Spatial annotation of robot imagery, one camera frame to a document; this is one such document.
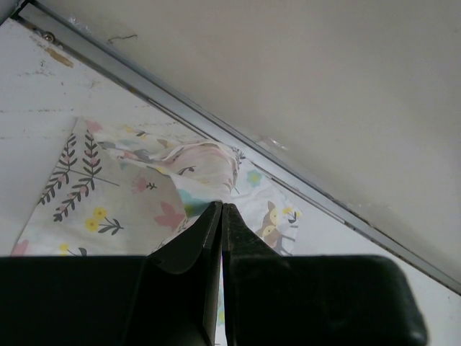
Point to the floral patterned cloth napkin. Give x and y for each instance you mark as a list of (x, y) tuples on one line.
[(117, 189)]

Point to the aluminium table edge rail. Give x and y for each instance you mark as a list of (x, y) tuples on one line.
[(61, 34)]

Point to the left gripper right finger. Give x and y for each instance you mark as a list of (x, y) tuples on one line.
[(257, 291)]

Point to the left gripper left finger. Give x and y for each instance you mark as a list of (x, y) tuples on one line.
[(182, 284)]

